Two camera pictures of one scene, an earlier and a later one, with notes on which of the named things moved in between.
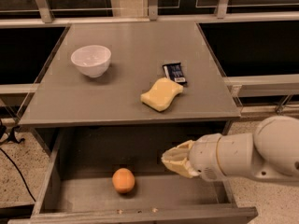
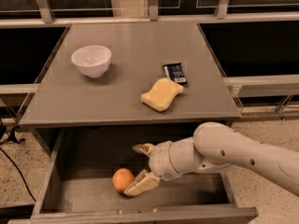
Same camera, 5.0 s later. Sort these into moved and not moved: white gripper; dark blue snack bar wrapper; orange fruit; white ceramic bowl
Moved: white gripper
Not moved: white ceramic bowl; dark blue snack bar wrapper; orange fruit
